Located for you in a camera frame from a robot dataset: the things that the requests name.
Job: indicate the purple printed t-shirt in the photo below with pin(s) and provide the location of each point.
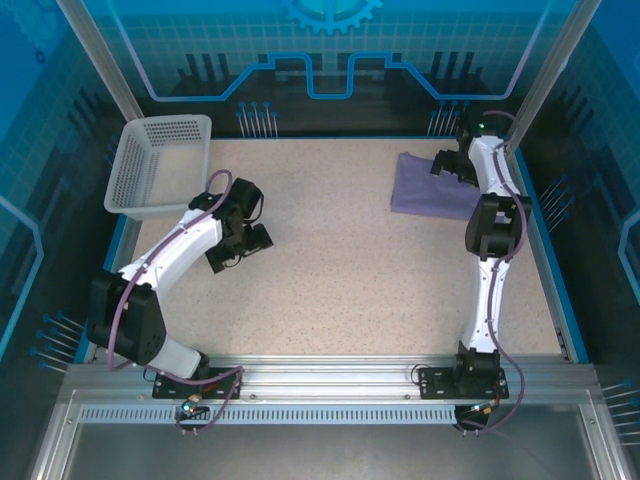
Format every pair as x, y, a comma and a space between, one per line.
425, 195

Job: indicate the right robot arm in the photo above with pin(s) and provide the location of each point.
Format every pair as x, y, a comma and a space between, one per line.
487, 300

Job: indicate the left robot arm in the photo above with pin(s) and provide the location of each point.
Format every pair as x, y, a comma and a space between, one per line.
175, 250

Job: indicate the grey perforated plastic basket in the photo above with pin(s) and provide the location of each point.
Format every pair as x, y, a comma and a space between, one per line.
120, 195

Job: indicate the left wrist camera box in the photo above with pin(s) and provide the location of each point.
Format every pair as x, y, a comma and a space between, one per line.
246, 196

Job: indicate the aluminium frame post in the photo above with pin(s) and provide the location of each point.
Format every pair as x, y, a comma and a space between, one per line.
100, 60
550, 75

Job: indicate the aluminium frame rail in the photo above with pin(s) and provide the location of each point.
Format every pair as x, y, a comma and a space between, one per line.
325, 375

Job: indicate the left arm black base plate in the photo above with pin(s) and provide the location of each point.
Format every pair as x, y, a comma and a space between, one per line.
167, 387

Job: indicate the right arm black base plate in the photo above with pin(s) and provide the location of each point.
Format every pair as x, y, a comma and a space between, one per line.
435, 382

